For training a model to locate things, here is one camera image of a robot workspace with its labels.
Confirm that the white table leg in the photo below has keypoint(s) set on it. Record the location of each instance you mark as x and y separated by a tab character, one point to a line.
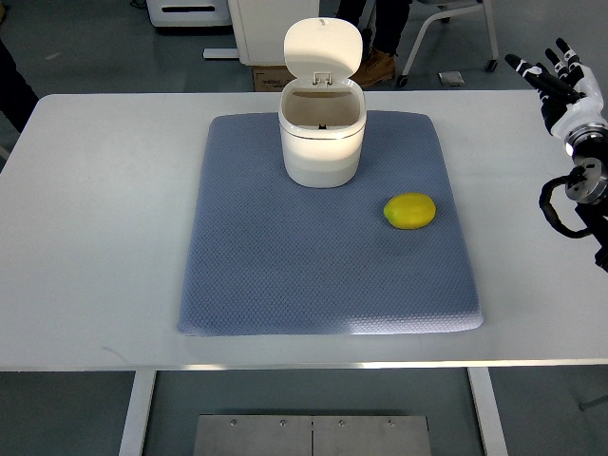
136	421
487	413

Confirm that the person legs with tan boots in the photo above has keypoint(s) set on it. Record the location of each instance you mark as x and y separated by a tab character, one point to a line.
390	20

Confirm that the white cabinet on floor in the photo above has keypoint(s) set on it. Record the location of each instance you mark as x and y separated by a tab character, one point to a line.
259	28

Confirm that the left white table leg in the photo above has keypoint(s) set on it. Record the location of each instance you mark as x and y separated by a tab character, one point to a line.
136	421

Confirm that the small grey floor plate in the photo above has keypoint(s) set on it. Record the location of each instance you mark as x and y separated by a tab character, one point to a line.
451	78

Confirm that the white appliance with black slot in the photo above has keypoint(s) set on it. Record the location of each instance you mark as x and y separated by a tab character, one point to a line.
188	14

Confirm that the metal base plate with screws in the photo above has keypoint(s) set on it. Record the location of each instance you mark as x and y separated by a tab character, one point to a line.
311	435

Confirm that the yellow lemon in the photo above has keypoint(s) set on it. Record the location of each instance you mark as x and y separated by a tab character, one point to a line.
410	211

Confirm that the right white table leg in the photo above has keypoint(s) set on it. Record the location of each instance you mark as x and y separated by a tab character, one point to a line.
487	413

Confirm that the white trash bin with lid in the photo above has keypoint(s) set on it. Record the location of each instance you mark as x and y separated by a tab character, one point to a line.
322	114

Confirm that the blue textured mat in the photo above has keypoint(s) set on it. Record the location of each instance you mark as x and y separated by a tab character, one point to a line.
269	256

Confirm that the white chair frame with casters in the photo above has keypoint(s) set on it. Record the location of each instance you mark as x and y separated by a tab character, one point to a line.
455	36

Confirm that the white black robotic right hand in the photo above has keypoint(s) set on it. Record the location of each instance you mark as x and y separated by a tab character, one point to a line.
571	100

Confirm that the cardboard box on floor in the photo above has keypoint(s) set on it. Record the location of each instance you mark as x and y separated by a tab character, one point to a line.
271	78

